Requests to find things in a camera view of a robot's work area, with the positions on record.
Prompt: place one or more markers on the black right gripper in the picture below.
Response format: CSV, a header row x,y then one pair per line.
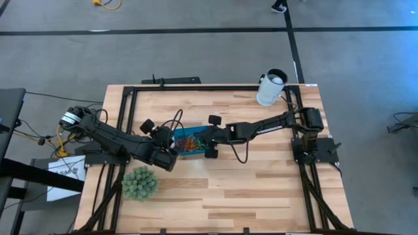
x,y
220,135

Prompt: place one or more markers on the black flat box with antenna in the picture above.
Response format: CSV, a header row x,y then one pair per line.
x,y
176,80

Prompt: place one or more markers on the white paper sheet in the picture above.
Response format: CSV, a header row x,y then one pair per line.
x,y
58,195

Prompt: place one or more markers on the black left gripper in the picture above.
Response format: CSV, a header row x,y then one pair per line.
x,y
161,147

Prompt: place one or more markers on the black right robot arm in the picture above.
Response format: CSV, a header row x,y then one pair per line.
x,y
261,127

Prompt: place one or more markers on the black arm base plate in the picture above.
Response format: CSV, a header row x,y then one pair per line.
x,y
330,153
98,159

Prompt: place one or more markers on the light grey cylindrical cup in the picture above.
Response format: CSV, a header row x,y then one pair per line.
x,y
267,94

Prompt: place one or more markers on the white ball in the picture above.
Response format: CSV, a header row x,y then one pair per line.
x,y
277,80

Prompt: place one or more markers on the person's shoe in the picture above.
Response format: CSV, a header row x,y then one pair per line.
x,y
279,8

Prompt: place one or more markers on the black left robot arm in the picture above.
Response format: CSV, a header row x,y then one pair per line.
x,y
107,137

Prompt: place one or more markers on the teal plastic bin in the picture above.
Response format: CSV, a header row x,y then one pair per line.
x,y
189,130

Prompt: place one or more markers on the dark grey desk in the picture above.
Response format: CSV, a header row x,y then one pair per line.
x,y
9,107

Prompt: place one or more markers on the green artificial plant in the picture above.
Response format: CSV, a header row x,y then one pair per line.
x,y
140,184

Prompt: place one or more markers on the black desk leg bar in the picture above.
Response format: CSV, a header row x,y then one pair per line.
x,y
32,174

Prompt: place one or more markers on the black aluminium table frame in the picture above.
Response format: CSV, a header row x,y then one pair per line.
x,y
212,88

